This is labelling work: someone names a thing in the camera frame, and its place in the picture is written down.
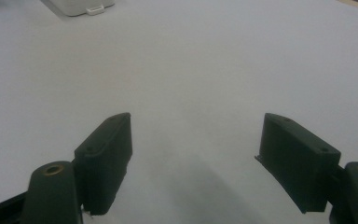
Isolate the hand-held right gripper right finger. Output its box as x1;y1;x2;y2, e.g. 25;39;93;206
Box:
255;112;358;224

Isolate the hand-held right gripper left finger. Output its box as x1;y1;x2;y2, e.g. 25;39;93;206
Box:
20;112;133;224

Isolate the white plastic box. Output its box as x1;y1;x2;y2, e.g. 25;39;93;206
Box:
48;0;116;17

